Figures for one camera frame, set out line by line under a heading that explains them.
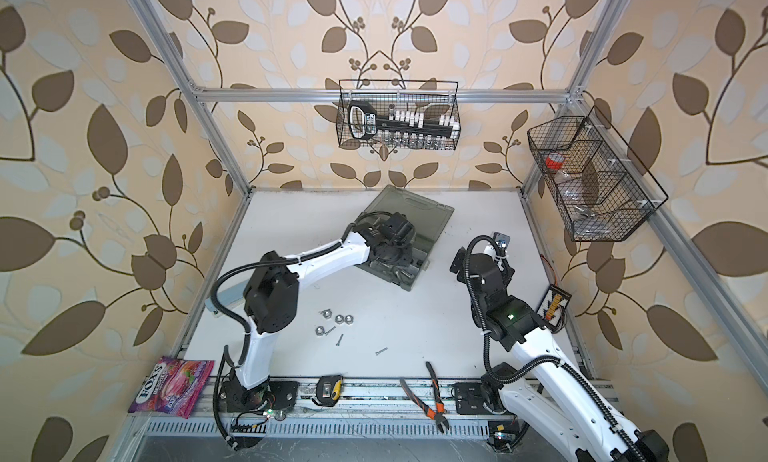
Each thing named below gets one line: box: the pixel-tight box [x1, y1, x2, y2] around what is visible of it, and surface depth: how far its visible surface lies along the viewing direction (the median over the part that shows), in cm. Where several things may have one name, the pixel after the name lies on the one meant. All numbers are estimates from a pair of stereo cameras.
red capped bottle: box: [545, 152, 565, 174], surface depth 89 cm
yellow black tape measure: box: [312, 375, 343, 407], surface depth 75 cm
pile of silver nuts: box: [315, 309, 354, 336], surface depth 89 cm
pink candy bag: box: [128, 356, 214, 419], surface depth 75 cm
